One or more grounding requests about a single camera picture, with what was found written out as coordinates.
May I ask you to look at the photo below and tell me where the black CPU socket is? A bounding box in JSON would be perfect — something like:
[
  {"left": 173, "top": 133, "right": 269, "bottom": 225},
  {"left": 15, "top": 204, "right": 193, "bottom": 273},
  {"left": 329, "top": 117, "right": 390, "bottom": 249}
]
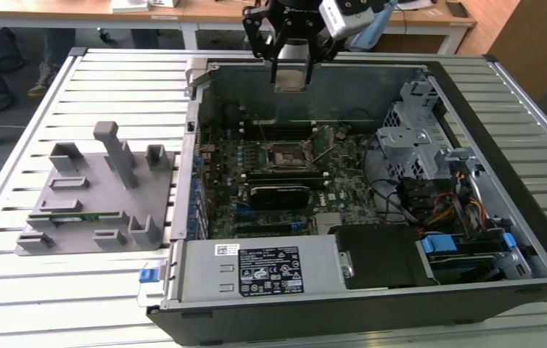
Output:
[{"left": 263, "top": 140, "right": 317, "bottom": 173}]

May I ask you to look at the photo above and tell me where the coloured power wire bundle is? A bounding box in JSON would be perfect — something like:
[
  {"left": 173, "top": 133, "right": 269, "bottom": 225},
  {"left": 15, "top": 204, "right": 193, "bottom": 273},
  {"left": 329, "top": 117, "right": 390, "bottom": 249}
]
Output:
[{"left": 418, "top": 170, "right": 490, "bottom": 233}]

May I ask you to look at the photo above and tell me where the person's leg in jeans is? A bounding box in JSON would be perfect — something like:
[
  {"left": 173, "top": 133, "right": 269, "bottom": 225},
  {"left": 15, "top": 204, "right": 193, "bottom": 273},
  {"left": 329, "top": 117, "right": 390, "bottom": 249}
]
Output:
[{"left": 40, "top": 28, "right": 76, "bottom": 68}]

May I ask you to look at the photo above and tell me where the person's pale shoe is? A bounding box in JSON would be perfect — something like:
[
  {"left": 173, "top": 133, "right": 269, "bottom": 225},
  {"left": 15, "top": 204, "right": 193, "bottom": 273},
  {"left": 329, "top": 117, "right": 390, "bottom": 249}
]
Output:
[{"left": 27, "top": 62, "right": 60, "bottom": 97}]

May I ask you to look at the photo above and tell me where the silver CPU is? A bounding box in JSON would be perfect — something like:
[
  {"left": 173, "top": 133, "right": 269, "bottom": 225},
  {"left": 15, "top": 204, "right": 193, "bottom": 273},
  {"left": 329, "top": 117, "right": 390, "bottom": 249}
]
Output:
[{"left": 273, "top": 70, "right": 308, "bottom": 94}]

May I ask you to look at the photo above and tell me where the grey parts rack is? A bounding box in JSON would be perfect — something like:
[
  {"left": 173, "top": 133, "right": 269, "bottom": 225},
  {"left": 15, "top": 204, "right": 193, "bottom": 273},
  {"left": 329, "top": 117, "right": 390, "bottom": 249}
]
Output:
[{"left": 15, "top": 121, "right": 180, "bottom": 257}]

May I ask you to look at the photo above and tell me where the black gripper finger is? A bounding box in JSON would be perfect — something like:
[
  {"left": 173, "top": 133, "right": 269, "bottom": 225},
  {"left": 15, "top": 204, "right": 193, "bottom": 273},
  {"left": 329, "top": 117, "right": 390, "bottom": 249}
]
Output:
[
  {"left": 241, "top": 5, "right": 284, "bottom": 84},
  {"left": 303, "top": 34, "right": 340, "bottom": 93}
]

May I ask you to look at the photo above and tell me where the white box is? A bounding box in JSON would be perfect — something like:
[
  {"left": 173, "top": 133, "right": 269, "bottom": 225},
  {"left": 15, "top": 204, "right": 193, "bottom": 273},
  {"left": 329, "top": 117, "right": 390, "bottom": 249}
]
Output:
[{"left": 111, "top": 0, "right": 151, "bottom": 14}]

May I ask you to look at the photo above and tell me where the green motherboard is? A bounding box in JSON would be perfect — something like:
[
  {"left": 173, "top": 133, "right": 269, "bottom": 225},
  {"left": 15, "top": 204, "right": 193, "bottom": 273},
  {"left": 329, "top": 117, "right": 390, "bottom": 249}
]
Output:
[{"left": 195, "top": 122, "right": 382, "bottom": 240}]

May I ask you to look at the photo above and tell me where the black graphics card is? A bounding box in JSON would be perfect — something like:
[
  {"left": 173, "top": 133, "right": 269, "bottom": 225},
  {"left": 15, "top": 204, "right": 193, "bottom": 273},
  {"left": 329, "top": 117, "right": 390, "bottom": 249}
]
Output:
[{"left": 248, "top": 185, "right": 312, "bottom": 211}]

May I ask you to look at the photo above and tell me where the silver drive cage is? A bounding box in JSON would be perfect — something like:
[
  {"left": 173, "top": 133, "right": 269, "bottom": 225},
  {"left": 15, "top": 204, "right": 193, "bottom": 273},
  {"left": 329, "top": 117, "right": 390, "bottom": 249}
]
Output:
[{"left": 376, "top": 81, "right": 454, "bottom": 181}]

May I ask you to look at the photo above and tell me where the black RAM stick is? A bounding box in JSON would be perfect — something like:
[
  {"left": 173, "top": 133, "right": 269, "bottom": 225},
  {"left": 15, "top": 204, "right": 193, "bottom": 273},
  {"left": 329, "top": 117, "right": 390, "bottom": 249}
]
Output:
[
  {"left": 247, "top": 170, "right": 320, "bottom": 179},
  {"left": 248, "top": 177, "right": 327, "bottom": 188}
]

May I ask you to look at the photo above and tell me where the silver power supply with label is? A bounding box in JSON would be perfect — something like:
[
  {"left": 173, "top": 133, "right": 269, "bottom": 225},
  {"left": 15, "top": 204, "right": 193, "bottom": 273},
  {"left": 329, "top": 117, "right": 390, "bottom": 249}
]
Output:
[{"left": 179, "top": 233, "right": 352, "bottom": 304}]

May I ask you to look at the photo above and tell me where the green RAM stick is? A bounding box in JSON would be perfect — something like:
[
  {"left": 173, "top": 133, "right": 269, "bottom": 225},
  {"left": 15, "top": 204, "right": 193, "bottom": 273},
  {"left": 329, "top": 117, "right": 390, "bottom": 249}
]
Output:
[{"left": 29, "top": 212, "right": 121, "bottom": 223}]

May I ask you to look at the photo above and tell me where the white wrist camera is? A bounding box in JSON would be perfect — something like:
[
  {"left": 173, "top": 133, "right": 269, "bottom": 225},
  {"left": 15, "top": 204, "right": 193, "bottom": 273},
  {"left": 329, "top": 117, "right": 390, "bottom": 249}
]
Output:
[{"left": 319, "top": 0, "right": 387, "bottom": 39}]

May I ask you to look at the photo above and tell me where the wooden cabinet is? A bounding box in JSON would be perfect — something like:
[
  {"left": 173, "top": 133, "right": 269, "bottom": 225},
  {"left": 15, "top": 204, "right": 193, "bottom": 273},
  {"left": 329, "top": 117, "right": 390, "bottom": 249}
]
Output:
[{"left": 456, "top": 0, "right": 547, "bottom": 102}]

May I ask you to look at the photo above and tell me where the blue disk carrier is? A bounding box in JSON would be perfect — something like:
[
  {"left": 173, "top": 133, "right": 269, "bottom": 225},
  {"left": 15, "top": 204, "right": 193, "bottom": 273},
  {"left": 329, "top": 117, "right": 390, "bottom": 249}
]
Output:
[{"left": 420, "top": 233, "right": 458, "bottom": 257}]

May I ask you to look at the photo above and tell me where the black phone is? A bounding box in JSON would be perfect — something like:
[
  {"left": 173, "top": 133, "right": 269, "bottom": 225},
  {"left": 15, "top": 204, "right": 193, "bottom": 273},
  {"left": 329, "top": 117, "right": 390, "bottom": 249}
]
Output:
[{"left": 447, "top": 1, "right": 470, "bottom": 18}]

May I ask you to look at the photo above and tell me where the silver chipset heatsink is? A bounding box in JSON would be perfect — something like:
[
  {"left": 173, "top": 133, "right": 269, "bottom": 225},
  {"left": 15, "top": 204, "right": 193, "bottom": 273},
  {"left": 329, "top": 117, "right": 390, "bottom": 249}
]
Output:
[{"left": 315, "top": 212, "right": 343, "bottom": 235}]

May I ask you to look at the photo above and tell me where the black RAM slot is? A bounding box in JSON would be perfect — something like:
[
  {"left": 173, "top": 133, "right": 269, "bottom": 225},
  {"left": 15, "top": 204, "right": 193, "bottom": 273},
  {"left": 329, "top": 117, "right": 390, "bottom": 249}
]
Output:
[{"left": 241, "top": 121, "right": 316, "bottom": 138}]

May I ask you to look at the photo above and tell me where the black PC case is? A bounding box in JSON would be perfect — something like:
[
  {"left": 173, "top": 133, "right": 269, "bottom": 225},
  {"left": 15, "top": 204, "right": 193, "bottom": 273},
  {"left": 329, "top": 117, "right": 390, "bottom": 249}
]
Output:
[{"left": 136, "top": 57, "right": 547, "bottom": 346}]

